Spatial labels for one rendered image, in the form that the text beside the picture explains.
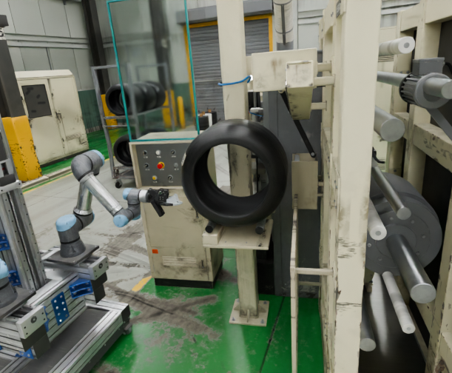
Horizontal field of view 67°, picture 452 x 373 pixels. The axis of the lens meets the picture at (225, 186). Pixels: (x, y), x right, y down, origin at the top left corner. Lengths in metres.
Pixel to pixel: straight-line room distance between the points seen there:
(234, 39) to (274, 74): 0.69
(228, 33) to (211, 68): 9.46
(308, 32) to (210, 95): 3.50
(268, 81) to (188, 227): 1.62
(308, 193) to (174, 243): 1.25
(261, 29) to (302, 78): 9.74
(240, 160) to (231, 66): 0.56
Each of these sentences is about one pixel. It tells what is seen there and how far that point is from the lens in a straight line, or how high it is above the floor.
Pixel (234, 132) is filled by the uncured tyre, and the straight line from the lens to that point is 1.73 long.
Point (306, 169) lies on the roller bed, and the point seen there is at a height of 1.15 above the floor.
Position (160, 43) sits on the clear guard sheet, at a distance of 2.54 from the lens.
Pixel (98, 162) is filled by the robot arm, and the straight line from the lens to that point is 2.18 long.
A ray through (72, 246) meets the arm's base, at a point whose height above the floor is 0.78.
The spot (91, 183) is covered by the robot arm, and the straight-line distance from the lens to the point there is 2.07.
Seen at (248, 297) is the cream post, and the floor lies 0.18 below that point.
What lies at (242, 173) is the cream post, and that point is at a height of 1.11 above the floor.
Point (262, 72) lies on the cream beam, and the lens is 1.41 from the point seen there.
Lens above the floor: 1.73
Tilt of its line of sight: 19 degrees down
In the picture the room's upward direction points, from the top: 5 degrees counter-clockwise
